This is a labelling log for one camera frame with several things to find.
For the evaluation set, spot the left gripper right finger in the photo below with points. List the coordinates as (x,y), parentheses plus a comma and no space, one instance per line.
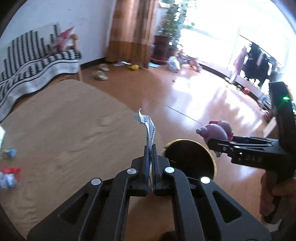
(201,209)

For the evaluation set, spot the pink cartoon pillow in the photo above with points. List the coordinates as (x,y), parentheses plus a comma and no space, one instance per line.
(61,41)

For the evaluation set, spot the green blue snack wrapper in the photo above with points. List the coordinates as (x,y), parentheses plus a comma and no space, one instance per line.
(9,154)

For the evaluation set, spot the white plastic bag on floor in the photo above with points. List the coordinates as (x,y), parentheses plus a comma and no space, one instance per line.
(173,64)

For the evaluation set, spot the person right hand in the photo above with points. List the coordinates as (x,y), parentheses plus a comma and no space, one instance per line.
(284,189)

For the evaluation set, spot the white blue bag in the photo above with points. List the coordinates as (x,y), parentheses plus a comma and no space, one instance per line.
(150,130)

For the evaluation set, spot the blue silver wrapper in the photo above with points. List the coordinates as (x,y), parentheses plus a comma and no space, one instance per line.
(7,181)

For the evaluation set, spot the black white striped blanket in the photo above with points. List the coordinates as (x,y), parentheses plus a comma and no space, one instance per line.
(27,64)

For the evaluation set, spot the black gold trash bin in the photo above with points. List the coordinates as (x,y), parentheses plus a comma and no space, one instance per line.
(192,158)

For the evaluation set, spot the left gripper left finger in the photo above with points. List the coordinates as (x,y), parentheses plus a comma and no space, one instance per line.
(98,210)

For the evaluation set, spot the brown striped curtain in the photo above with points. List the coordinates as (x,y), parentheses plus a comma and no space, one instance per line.
(132,32)

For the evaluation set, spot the purple pink plush toy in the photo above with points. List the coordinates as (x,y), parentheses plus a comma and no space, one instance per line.
(216,129)

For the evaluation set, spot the yellow toy duck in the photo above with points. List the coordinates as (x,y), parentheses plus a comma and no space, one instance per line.
(133,67)

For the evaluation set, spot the red ribbon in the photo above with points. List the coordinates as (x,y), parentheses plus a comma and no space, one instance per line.
(12,170)

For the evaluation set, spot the clothes drying rack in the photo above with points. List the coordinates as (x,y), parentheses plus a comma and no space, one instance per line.
(257,64)

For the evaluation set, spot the potted plant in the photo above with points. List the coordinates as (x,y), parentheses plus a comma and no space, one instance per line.
(167,36)

